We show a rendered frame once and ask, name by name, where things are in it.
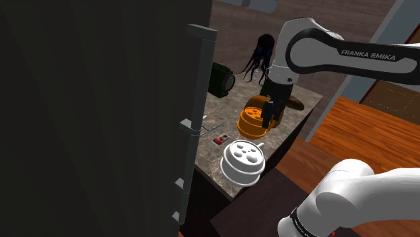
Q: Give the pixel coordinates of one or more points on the black drooping plant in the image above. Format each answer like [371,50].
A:
[264,52]

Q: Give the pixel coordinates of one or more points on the red and white card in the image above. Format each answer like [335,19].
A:
[220,139]

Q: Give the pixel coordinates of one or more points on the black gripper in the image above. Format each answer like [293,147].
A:
[280,92]

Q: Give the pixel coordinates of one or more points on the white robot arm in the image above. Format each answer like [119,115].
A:
[347,197]

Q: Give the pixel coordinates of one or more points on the thin grey stick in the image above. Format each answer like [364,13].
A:
[211,129]

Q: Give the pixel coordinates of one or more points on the orange holder with holes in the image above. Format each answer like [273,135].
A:
[251,128]

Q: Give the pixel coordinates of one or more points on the dark green box, round face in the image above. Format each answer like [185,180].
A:
[220,80]

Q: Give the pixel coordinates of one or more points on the white holder with holes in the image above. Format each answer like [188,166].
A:
[242,160]

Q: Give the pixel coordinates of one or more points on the orange rounded thing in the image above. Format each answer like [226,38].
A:
[256,101]

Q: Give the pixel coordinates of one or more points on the brown oval loaf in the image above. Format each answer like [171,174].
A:
[296,103]

